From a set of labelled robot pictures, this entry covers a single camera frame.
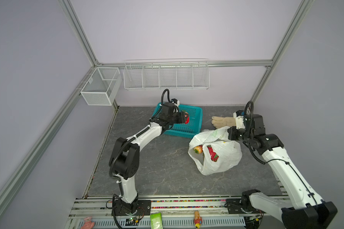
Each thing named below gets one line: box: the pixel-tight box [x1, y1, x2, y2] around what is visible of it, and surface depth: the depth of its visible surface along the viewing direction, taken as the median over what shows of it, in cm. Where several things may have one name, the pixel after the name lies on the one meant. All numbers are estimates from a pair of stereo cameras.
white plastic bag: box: [187, 126, 243, 176], surface depth 72 cm
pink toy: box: [80, 216, 96, 229], surface depth 69 cm
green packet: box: [150, 212, 163, 229], surface depth 70 cm
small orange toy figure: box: [193, 210, 203, 229], surface depth 70 cm
